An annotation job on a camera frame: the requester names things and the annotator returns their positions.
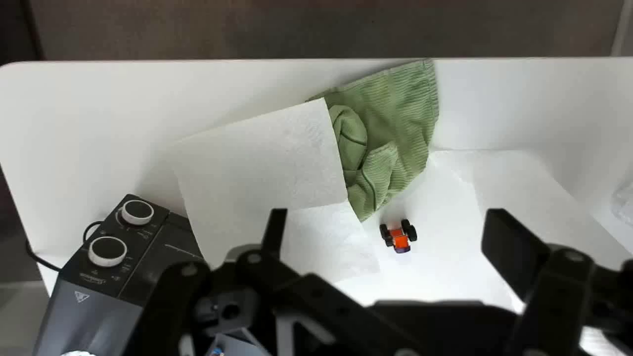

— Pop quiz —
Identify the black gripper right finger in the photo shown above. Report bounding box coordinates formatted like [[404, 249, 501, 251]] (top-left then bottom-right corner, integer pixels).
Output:
[[481, 207, 633, 356]]

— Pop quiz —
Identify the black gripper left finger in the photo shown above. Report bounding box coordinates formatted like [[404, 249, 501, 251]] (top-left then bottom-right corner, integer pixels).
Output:
[[162, 207, 366, 332]]

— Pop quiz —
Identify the white paper towel sheet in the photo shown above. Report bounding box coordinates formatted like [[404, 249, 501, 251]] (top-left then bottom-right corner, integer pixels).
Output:
[[172, 97, 384, 286]]

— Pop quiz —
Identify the black microwave oven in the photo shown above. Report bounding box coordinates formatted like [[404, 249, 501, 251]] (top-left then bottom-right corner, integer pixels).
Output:
[[32, 191, 206, 356]]

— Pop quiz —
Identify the small dark toy object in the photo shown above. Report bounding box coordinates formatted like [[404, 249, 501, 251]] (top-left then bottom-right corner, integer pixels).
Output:
[[378, 215, 420, 257]]

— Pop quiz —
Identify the green cloth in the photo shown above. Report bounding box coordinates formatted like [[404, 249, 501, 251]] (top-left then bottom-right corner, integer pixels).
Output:
[[309, 57, 443, 223]]

